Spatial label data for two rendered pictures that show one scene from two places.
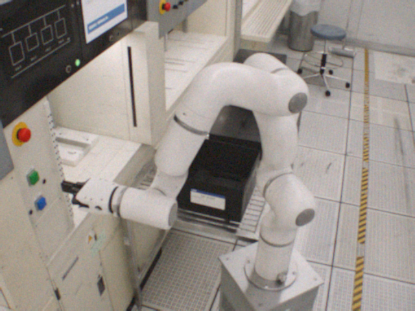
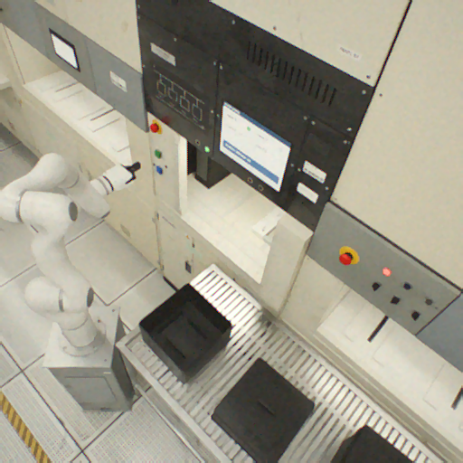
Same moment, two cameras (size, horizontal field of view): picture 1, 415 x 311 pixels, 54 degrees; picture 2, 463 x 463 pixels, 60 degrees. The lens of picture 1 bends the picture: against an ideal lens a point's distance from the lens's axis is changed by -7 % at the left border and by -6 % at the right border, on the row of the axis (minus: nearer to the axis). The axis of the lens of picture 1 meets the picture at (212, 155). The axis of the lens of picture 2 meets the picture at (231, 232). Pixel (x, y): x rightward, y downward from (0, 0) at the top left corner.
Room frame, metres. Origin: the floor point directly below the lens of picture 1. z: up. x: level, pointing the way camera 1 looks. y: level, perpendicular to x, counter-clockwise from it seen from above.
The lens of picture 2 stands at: (1.75, -0.61, 2.46)
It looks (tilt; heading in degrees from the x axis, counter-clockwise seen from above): 53 degrees down; 110
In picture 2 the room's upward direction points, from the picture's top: 8 degrees clockwise
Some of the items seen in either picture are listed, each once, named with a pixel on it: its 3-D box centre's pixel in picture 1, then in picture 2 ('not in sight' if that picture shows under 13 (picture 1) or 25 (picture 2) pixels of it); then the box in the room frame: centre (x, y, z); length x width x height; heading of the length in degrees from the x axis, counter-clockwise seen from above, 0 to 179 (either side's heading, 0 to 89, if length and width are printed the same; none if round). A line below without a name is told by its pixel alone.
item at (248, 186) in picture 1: (218, 178); (186, 332); (1.39, -0.03, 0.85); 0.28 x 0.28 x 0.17; 73
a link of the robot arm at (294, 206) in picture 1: (287, 213); (56, 301); (0.96, -0.23, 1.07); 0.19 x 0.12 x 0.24; 23
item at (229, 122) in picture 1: (244, 129); (264, 410); (1.81, -0.15, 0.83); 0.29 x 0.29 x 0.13; 76
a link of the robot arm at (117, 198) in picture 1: (121, 201); (103, 185); (0.84, 0.24, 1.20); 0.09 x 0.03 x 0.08; 163
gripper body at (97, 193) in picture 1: (101, 195); (116, 178); (0.86, 0.30, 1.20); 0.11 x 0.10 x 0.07; 73
